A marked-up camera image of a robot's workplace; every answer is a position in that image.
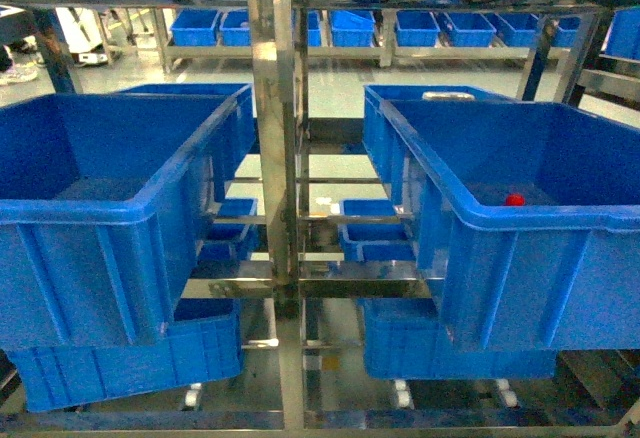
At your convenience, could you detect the lower blue bin right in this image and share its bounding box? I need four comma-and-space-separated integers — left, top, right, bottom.
359, 298, 557, 380

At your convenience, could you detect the large blue bin left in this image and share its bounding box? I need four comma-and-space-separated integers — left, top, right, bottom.
1, 94, 238, 351

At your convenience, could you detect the lower blue bin left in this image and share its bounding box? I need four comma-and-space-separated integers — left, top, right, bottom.
7, 299, 244, 412

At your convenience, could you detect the large blue bin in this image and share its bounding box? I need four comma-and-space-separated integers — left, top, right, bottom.
380, 100, 639, 351
1, 94, 238, 351

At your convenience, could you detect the red toy block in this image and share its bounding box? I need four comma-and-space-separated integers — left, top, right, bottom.
504, 193, 526, 207

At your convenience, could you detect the central steel rack post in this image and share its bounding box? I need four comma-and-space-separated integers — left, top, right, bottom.
248, 0, 304, 432

